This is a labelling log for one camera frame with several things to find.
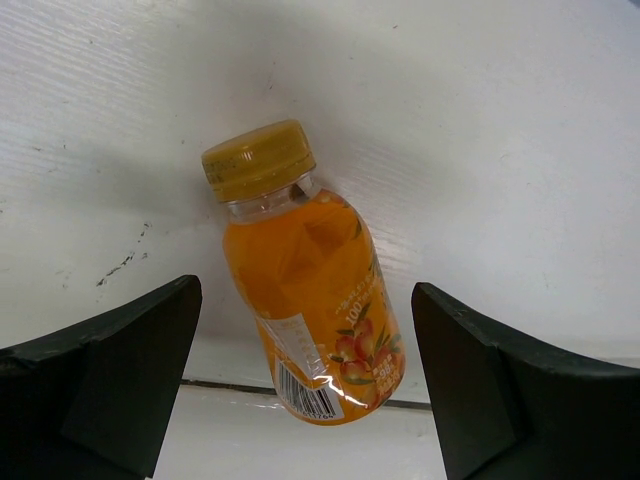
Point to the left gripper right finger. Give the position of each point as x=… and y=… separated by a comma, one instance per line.
x=509, y=406

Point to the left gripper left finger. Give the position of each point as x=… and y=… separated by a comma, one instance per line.
x=94, y=400

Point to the orange juice bottle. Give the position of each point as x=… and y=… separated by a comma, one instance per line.
x=304, y=262

